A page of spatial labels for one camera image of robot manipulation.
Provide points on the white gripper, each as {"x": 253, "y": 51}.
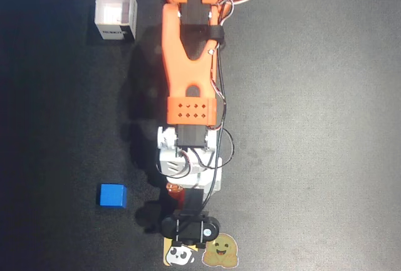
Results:
{"x": 193, "y": 199}

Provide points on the white open cardboard box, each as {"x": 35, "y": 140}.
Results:
{"x": 116, "y": 12}

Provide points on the yellow robot face sticker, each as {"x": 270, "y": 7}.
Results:
{"x": 178, "y": 255}

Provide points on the red cube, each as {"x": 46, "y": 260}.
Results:
{"x": 177, "y": 199}

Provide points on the hugging face emoji sticker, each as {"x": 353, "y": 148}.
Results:
{"x": 220, "y": 250}

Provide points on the blue cube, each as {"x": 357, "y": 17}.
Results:
{"x": 112, "y": 195}

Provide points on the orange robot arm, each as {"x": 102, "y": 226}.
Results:
{"x": 188, "y": 73}

